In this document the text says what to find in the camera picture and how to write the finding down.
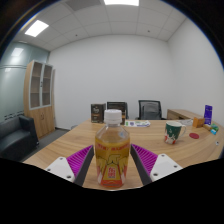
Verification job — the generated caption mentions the black leather sofa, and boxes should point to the black leather sofa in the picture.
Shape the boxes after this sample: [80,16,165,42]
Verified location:
[0,114,40,163]

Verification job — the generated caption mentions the green and white mug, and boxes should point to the green and white mug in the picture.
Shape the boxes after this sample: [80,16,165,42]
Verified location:
[163,120,188,145]

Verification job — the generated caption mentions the yellow-labelled drink bottle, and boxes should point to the yellow-labelled drink bottle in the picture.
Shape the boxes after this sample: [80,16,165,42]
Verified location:
[94,109,131,190]

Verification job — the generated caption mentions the small wooden box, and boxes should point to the small wooden box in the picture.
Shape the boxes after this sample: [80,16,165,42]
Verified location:
[192,116,206,129]

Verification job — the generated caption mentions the blue upright box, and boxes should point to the blue upright box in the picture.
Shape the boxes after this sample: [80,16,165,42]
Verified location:
[203,104,213,126]

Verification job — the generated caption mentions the wooden side desk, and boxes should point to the wooden side desk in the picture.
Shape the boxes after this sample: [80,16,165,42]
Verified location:
[166,108,205,122]

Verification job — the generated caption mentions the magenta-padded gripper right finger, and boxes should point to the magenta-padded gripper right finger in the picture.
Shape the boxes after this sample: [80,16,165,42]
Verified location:
[129,143,184,186]

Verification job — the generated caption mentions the wooden cabinet with glass doors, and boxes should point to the wooden cabinet with glass doors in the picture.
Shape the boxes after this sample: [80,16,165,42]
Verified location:
[23,59,56,140]

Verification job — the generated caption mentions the dark brown box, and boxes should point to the dark brown box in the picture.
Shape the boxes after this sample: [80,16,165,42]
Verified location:
[90,103,107,124]

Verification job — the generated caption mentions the small teal box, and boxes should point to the small teal box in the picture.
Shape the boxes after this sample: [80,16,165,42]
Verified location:
[209,124,220,136]

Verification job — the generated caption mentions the rectangular ceiling light panel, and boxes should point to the rectangular ceiling light panel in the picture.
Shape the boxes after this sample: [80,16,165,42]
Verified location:
[103,0,140,7]
[24,19,50,38]

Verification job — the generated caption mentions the black mesh office chair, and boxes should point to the black mesh office chair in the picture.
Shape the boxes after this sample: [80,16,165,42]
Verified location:
[134,99,167,121]

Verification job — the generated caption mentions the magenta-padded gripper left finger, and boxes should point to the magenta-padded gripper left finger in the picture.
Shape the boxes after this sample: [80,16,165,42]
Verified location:
[44,144,95,187]

